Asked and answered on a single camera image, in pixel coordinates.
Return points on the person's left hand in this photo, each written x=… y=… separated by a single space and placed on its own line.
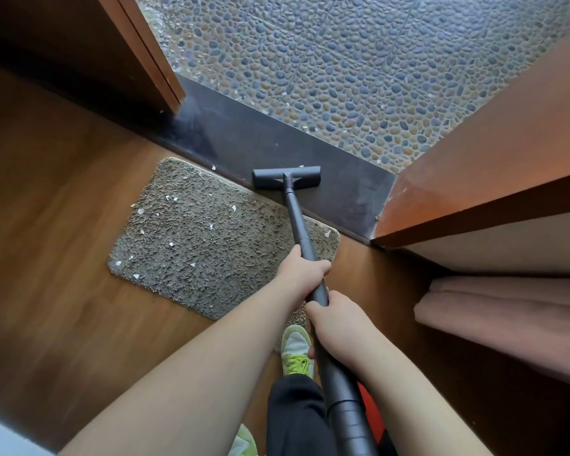
x=297 y=275

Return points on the grey shaggy floor mat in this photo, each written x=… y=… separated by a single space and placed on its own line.
x=204 y=242

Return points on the person's left forearm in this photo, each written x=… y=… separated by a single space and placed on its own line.
x=194 y=379

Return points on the green and white sneaker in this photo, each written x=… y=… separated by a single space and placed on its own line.
x=244 y=444
x=296 y=349

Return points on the person's left fingers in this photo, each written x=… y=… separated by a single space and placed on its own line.
x=319 y=269

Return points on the red vacuum cleaner body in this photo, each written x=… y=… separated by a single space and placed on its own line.
x=371 y=410

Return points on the dark stone door threshold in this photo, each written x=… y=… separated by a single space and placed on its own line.
x=247 y=137

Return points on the brown wooden door frame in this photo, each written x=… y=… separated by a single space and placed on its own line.
x=494 y=156

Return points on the scattered white paper scraps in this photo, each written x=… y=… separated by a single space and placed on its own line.
x=170 y=198

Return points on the black trousers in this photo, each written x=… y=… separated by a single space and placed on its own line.
x=294 y=417

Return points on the brown wooden door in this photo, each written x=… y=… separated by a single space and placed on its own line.
x=145 y=47

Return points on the white flat object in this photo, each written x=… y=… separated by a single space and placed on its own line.
x=4 y=439

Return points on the person's right hand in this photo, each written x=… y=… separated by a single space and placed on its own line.
x=344 y=330

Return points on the pink folded curtain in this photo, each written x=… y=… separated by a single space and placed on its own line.
x=508 y=318

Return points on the dark grey vacuum cleaner wand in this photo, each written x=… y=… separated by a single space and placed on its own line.
x=295 y=216

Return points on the person's right thumb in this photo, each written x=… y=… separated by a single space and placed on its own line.
x=315 y=311

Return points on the person's right forearm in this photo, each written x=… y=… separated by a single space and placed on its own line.
x=418 y=408

